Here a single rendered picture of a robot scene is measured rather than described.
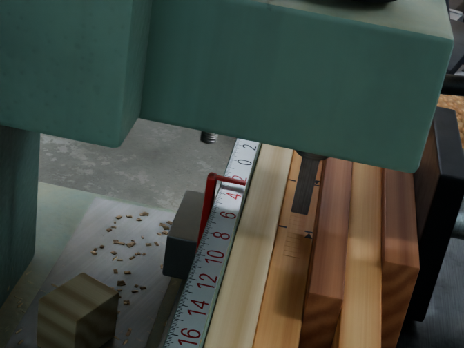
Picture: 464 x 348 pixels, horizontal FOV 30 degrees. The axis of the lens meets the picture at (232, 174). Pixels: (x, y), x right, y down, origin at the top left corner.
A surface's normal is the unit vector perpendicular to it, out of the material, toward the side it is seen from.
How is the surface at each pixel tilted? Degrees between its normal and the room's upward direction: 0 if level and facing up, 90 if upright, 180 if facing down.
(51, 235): 0
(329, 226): 0
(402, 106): 90
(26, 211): 90
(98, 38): 90
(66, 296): 0
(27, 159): 90
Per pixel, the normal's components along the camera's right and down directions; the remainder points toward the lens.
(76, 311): 0.15, -0.87
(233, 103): -0.15, 0.46
